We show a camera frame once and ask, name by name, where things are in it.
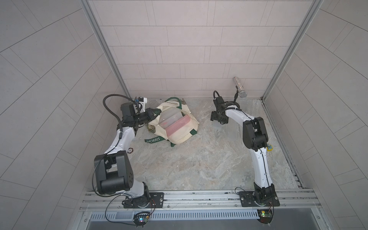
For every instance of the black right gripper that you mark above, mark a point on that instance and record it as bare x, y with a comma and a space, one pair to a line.
213, 115

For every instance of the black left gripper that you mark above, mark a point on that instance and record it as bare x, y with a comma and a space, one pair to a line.
148, 116

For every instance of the cream canvas tote bag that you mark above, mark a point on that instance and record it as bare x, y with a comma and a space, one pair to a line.
182, 134

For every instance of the translucent pink pencil case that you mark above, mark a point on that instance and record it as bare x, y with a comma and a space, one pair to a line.
177, 125

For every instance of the translucent white pencil case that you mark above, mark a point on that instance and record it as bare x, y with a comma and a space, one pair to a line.
220, 129
169, 116

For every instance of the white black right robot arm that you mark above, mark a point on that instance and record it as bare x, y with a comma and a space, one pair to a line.
255, 138

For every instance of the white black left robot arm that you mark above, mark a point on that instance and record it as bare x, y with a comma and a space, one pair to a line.
113, 174

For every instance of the silver microphone on stand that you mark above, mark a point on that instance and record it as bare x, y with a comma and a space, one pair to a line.
240, 90

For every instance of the left green circuit board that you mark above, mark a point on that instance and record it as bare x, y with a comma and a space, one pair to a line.
141, 218

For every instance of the green circuit board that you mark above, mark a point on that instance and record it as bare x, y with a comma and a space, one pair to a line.
265, 216
141, 218

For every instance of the right green circuit board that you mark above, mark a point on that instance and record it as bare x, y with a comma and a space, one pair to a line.
265, 216

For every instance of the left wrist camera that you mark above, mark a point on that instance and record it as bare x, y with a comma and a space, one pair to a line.
141, 104

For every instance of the aluminium mounting rail frame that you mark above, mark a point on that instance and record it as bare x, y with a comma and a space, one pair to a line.
299, 209

